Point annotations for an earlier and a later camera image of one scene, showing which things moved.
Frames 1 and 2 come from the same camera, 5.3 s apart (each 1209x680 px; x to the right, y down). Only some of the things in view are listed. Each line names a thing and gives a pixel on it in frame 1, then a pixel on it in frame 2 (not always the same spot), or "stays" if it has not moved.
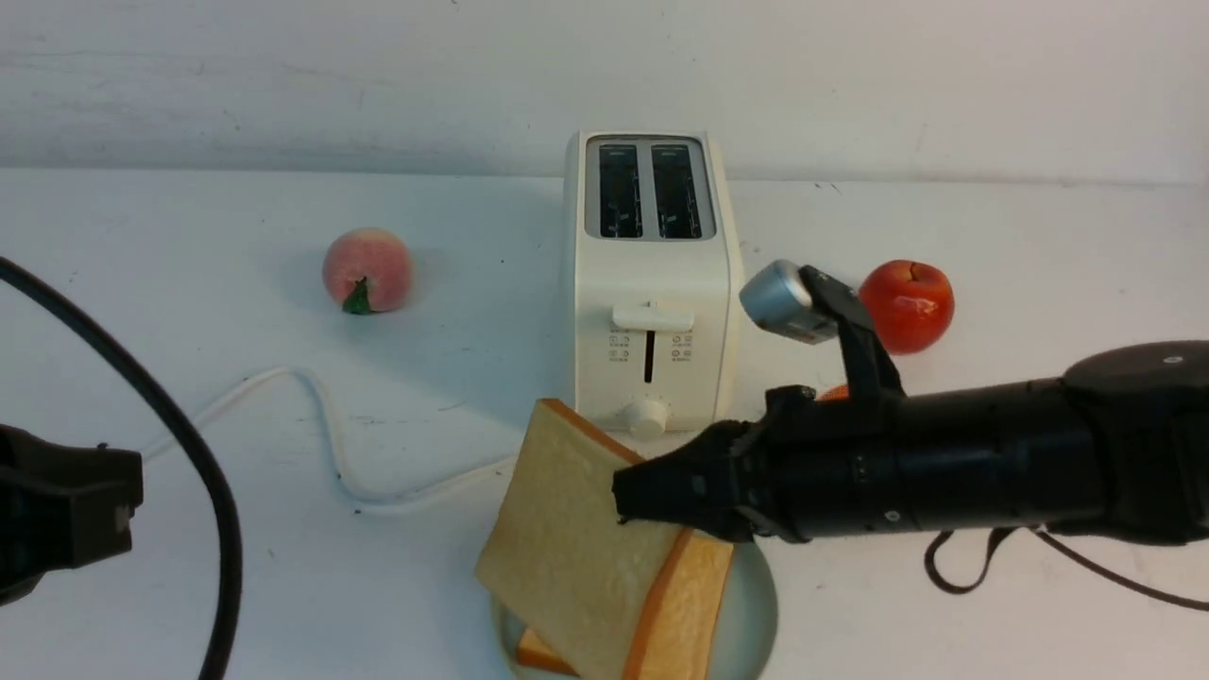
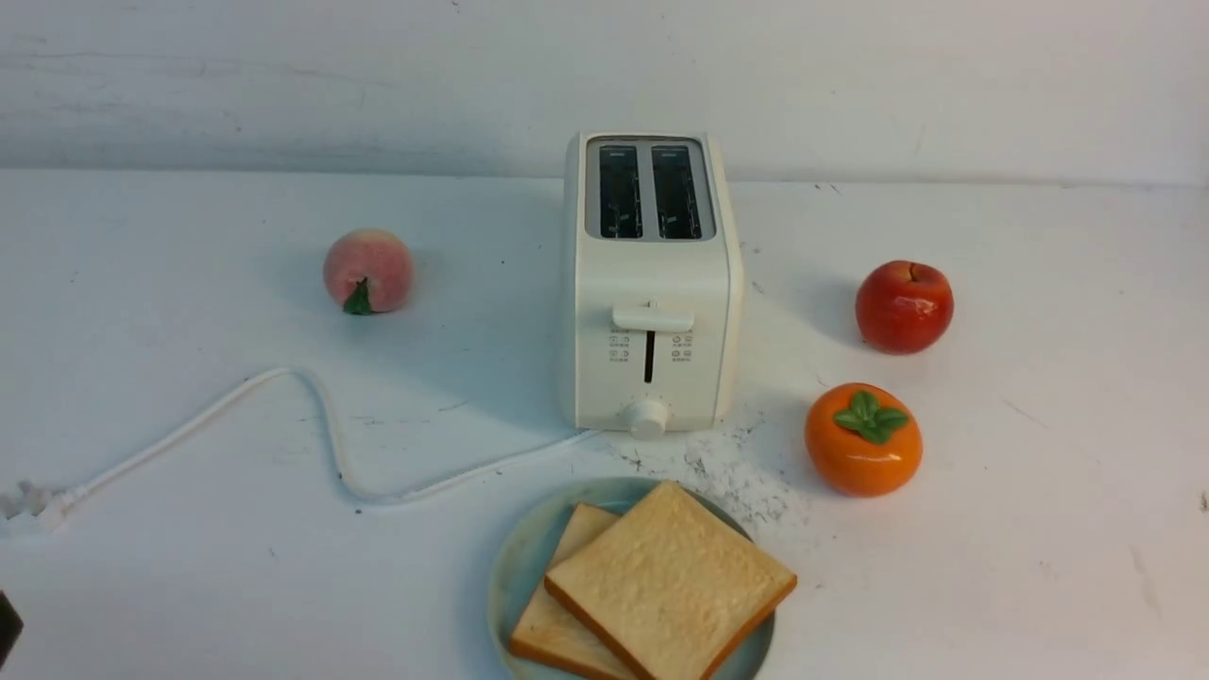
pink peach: x=367 y=270 stays
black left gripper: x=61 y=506 to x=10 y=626
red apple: x=908 y=305 stays
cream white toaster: x=651 y=279 stays
